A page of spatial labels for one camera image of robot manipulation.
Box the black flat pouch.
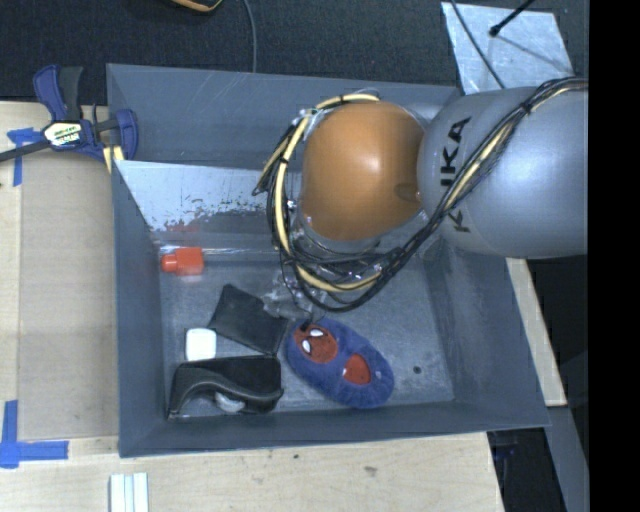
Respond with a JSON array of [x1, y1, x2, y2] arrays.
[[206, 283, 291, 356]]

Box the blue slipper with red faces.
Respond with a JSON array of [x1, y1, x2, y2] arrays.
[[284, 316, 396, 410]]

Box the black shoe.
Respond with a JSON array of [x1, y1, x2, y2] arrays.
[[166, 355, 285, 421]]

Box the white rounded block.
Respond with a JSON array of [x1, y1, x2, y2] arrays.
[[184, 327, 218, 363]]

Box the clear bottle with orange cap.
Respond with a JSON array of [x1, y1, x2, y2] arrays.
[[159, 244, 282, 279]]

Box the grey metal bin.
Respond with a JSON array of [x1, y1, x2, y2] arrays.
[[104, 63, 552, 459]]

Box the pale wood flat board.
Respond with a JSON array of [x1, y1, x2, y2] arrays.
[[17, 103, 122, 442]]

